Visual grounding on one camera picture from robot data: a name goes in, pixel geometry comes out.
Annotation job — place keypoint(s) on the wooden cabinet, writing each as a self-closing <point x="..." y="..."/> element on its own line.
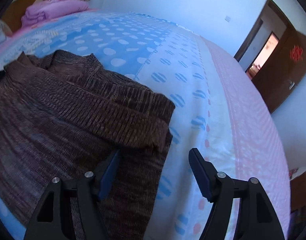
<point x="302" y="190"/>

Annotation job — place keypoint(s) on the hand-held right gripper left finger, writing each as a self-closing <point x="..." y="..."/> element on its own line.
<point x="109" y="172"/>

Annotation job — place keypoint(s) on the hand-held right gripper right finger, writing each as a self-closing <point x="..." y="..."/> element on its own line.
<point x="200" y="172"/>

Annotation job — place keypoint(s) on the folded pink blanket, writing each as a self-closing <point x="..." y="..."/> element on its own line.
<point x="55" y="8"/>

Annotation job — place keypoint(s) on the brown sofa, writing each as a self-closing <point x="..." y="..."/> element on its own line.
<point x="255" y="69"/>

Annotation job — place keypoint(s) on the blue pink printed bed sheet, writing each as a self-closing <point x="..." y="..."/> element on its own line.
<point x="205" y="80"/>

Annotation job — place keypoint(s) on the red paper door decoration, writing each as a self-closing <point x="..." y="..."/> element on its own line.
<point x="296" y="52"/>

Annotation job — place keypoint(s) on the cream and wood headboard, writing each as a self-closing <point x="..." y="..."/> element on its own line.
<point x="20" y="5"/>

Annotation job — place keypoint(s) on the brown knitted sweater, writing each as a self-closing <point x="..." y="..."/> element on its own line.
<point x="68" y="120"/>

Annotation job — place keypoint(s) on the white wall switch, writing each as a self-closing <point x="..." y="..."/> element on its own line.
<point x="227" y="18"/>

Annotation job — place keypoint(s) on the red patterned cloth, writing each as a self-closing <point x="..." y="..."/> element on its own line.
<point x="293" y="173"/>

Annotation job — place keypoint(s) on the brown wooden door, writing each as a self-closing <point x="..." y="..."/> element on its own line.
<point x="280" y="80"/>

